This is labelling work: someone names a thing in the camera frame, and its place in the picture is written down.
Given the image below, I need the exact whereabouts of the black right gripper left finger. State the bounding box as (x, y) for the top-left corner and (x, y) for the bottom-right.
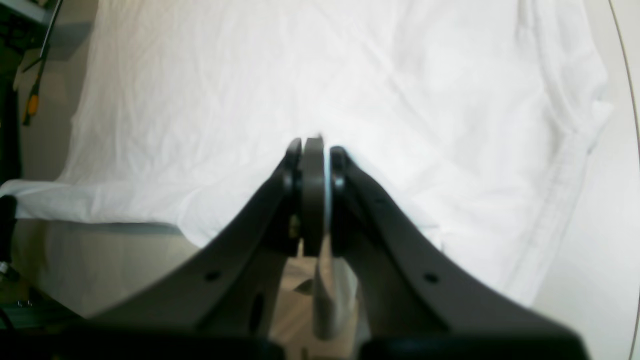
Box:
(75, 137), (326, 360)

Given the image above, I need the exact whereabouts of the white T-shirt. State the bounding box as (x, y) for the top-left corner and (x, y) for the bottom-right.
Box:
(1, 0), (610, 306)

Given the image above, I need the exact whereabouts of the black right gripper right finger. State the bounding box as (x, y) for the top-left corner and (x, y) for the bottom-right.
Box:
(330, 146), (589, 360)

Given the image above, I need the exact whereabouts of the orange handled tool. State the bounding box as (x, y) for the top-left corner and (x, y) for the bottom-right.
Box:
(22, 55), (47, 126)

